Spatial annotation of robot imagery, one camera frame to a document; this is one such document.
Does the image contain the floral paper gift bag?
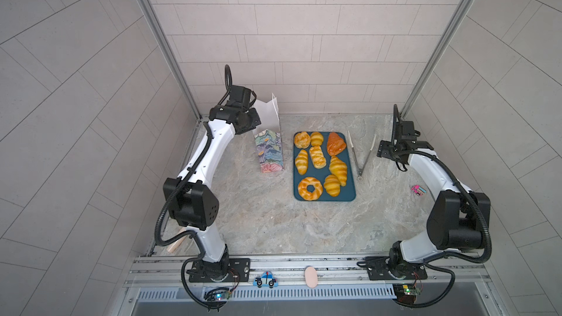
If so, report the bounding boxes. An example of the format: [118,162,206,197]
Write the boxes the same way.
[252,94,284,174]

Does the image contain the metal tongs with white tips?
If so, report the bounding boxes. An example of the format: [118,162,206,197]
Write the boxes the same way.
[348,132,377,181]

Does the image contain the small bottom striped croissant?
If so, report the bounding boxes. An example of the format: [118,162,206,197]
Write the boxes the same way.
[323,174,341,198]

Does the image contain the ring shaped donut bread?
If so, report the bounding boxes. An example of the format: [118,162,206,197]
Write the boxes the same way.
[297,177,323,201]

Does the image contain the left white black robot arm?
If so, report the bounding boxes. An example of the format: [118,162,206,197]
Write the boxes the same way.
[155,65,261,282]

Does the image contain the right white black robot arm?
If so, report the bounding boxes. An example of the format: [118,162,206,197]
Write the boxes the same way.
[377,106,493,279]

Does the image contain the middle braided bread roll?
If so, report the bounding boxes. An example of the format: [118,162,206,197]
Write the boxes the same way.
[309,146,327,169]

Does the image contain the pink toy truck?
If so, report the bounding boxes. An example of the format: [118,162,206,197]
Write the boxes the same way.
[411,185,427,196]

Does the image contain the round swirl bun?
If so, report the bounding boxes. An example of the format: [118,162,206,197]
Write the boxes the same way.
[294,132,311,149]

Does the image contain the right large striped croissant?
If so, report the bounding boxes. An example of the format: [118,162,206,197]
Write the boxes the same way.
[329,156,348,187]

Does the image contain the reddish brown croissant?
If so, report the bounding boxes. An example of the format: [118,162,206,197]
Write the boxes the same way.
[326,133,347,157]

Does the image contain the left yellow striped croissant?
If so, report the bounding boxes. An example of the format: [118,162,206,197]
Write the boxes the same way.
[294,149,309,176]

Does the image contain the small yellow striped bun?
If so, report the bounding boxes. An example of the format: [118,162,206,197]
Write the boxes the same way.
[310,132,324,146]

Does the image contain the teal rectangular tray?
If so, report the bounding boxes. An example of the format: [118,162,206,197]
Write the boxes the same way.
[293,131,357,202]

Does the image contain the right circuit board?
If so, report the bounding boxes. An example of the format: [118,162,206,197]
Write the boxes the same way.
[392,284,422,305]

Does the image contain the circuit board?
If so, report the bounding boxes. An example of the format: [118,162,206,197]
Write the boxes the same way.
[392,284,422,305]
[204,288,232,303]

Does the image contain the pink oval eraser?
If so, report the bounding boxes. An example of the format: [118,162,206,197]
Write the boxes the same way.
[304,266,318,288]

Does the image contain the blue toy car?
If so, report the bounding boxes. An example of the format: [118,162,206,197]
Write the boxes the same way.
[253,272,278,289]

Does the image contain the left circuit board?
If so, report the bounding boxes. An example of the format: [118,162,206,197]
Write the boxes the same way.
[204,288,232,303]

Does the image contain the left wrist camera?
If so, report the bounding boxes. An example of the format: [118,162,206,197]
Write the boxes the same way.
[226,85,257,110]

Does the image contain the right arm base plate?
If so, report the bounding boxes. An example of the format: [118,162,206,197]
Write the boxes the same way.
[357,257,427,281]

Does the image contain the aluminium rail frame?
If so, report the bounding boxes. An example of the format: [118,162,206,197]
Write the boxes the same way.
[110,253,508,315]

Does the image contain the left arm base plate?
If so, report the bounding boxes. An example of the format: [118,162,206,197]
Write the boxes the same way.
[186,258,251,283]

